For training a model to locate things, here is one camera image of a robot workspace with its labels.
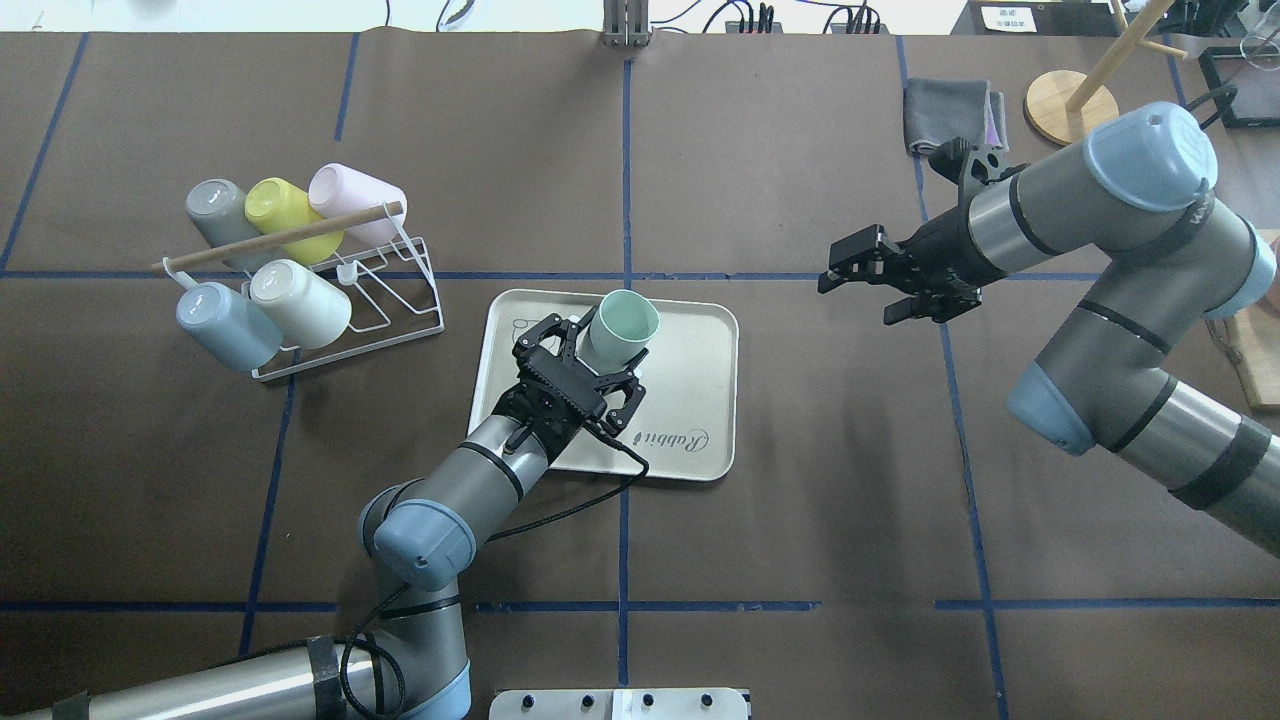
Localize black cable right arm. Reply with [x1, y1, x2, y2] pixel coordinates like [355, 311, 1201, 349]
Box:
[1185, 85, 1242, 131]

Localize grey cup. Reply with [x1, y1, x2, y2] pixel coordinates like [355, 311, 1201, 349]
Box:
[186, 178, 262, 249]

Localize bamboo board with metal handle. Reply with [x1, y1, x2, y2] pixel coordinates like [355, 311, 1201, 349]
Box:
[1225, 272, 1279, 413]

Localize yellow cup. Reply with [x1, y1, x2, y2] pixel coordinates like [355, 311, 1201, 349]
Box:
[244, 177, 344, 266]

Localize cream cup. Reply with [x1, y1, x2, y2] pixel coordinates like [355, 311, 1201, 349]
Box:
[250, 259, 352, 350]

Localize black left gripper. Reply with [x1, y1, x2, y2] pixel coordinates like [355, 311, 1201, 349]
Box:
[494, 313, 649, 462]

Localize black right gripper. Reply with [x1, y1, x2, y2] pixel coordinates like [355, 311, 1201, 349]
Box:
[817, 215, 1006, 325]

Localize white wire cup rack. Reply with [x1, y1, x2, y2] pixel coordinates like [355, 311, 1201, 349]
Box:
[150, 201, 445, 382]

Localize green cup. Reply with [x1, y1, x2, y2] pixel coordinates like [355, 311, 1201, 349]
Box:
[579, 290, 660, 375]

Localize black framed glass box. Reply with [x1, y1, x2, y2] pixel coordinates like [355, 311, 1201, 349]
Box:
[1192, 42, 1279, 129]

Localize grey folded cloth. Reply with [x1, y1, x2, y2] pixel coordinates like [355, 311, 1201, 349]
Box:
[902, 76, 1011, 156]

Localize white paper label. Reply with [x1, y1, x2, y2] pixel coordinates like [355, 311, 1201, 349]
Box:
[978, 3, 1038, 35]

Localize round wooden stand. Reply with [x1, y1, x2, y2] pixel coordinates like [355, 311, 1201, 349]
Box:
[1023, 1, 1188, 147]

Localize light blue cup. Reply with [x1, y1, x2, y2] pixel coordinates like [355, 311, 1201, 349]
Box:
[175, 282, 284, 372]

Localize cream rabbit print tray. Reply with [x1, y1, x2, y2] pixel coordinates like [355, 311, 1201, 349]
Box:
[467, 290, 739, 482]

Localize pink cup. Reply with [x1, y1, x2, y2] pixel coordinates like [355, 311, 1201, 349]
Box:
[307, 163, 410, 247]

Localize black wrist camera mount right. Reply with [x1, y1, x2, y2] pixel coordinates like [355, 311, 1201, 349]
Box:
[928, 137, 1030, 209]

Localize aluminium frame post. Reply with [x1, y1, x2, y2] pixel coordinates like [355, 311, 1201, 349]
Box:
[602, 0, 652, 47]

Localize black power strip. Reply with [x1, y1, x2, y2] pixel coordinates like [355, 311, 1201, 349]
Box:
[703, 1, 891, 36]

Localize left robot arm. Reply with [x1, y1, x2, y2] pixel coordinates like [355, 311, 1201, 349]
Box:
[35, 306, 648, 719]

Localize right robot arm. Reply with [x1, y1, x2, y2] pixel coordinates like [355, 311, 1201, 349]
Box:
[817, 101, 1279, 553]

